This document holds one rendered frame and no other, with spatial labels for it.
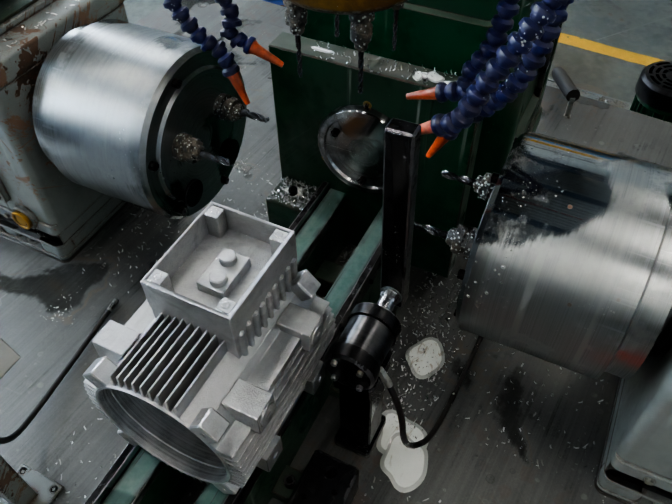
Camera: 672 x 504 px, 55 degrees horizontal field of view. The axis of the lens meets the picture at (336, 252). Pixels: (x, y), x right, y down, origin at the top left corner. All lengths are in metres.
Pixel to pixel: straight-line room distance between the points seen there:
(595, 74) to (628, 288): 2.49
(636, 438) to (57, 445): 0.72
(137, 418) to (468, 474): 0.42
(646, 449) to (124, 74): 0.76
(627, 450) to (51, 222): 0.87
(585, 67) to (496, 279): 2.52
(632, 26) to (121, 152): 2.97
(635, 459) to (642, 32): 2.85
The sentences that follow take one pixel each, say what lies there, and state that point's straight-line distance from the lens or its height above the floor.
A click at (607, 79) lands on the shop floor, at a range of 3.11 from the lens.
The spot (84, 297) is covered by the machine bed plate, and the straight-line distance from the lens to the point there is 1.10.
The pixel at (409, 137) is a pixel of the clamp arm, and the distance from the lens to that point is 0.59.
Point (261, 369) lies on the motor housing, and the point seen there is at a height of 1.06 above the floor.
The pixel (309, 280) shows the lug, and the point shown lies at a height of 1.09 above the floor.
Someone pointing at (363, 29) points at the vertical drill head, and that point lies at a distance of 0.68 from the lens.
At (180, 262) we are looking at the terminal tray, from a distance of 0.67.
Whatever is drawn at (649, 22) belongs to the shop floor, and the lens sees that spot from 3.61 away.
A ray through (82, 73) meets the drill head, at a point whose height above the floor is 1.15.
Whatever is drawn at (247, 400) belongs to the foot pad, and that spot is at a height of 1.08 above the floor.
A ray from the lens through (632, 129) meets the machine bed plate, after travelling 1.44.
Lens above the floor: 1.61
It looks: 49 degrees down
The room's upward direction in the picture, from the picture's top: 1 degrees counter-clockwise
